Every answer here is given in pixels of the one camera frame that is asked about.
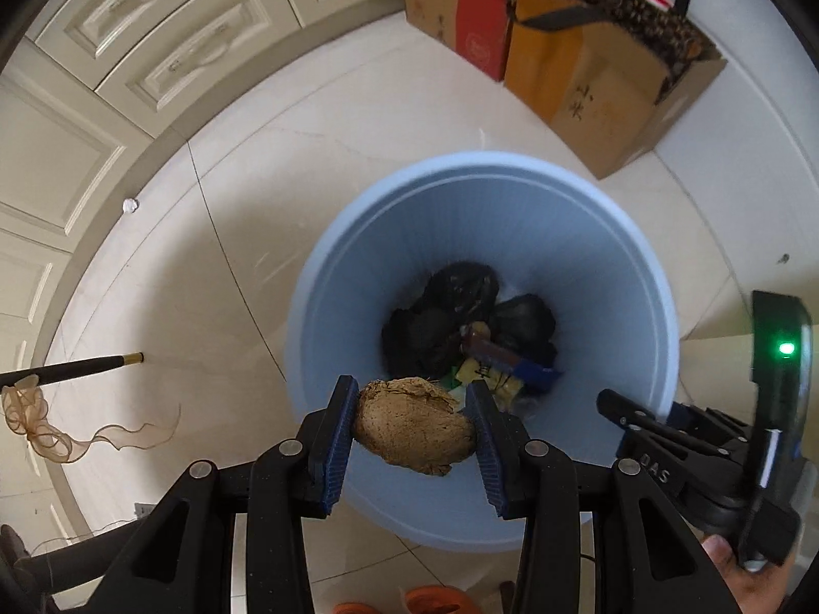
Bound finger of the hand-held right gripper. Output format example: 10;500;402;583
597;389;751;456

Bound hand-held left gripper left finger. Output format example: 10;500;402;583
83;374;360;614

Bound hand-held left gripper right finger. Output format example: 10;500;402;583
465;380;743;614

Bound brown paper ball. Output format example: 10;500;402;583
353;377;478;477

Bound green yellow snack packet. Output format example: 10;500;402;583
451;358;527;411

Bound orange blue snack wrapper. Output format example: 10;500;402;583
461;323;565;392

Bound black plastic bag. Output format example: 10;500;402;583
382;261;501;380
487;293;559;365

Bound blue plastic bin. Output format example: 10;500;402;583
285;152;680;554

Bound person's right hand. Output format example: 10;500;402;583
700;534;801;614

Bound brown cardboard box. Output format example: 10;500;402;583
504;0;729;181

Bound brown sheer ribbon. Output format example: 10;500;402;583
0;376;182;465

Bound cream base cabinets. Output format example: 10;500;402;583
0;0;411;564

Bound cream cabinet drawer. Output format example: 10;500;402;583
96;0;301;137
35;0;266;71

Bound red-sided cardboard box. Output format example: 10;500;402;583
400;0;533;84

